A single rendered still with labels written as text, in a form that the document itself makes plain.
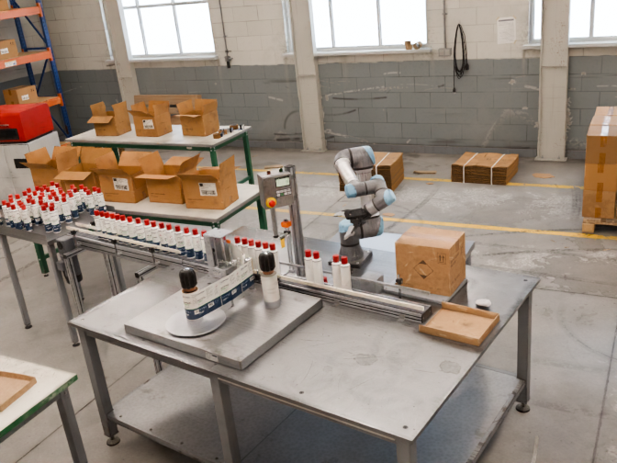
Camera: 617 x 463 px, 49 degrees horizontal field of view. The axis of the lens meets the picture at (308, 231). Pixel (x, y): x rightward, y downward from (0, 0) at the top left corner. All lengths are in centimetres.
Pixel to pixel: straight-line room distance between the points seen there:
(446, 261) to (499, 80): 541
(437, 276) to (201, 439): 152
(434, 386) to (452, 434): 76
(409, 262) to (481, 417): 90
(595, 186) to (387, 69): 363
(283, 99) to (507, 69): 313
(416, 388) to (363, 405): 25
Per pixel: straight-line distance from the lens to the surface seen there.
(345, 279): 359
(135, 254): 466
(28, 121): 877
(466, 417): 383
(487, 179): 791
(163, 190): 575
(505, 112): 882
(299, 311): 351
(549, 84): 861
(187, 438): 389
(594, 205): 657
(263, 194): 373
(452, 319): 346
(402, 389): 297
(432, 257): 356
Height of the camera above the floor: 254
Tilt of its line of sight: 22 degrees down
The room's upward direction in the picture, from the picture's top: 6 degrees counter-clockwise
